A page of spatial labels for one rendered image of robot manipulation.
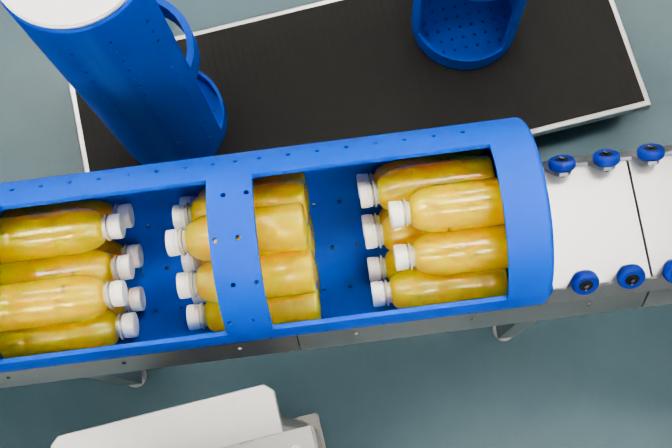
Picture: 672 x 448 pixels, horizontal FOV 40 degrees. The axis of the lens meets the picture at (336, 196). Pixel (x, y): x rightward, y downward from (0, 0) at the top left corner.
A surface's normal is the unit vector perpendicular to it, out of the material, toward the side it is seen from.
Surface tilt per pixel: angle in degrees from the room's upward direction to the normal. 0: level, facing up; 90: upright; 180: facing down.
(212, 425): 0
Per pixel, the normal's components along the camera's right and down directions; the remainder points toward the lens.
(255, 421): -0.04, -0.25
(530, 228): 0.00, 0.11
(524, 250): 0.04, 0.33
